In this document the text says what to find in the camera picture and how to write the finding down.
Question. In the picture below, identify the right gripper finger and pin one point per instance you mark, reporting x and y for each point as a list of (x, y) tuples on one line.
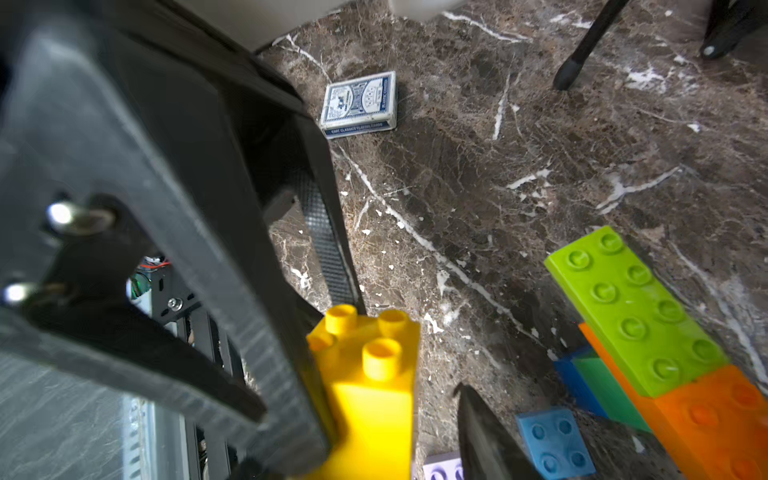
[(487, 449)]

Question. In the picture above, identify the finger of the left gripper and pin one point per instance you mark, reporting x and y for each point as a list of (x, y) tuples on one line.
[(297, 164)]

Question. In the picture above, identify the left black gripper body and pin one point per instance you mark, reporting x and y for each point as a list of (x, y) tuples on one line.
[(130, 128)]

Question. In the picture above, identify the lilac square lego brick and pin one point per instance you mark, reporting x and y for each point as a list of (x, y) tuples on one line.
[(445, 466)]

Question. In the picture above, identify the blue square lego brick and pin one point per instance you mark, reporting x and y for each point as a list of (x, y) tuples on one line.
[(576, 385)]

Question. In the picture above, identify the dark green square lego brick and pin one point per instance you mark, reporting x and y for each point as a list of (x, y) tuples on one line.
[(608, 392)]

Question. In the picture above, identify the yellow lego brick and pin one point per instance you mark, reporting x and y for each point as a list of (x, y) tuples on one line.
[(369, 367)]

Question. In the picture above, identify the lime green long lego brick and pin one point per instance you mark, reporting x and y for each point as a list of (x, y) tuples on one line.
[(649, 335)]

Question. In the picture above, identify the orange long lego brick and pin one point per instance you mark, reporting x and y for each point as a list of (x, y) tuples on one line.
[(713, 428)]

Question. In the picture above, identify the cyan square lego brick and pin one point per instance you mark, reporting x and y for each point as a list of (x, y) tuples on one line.
[(554, 442)]

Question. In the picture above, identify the blue playing card box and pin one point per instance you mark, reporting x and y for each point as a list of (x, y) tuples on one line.
[(363, 105)]

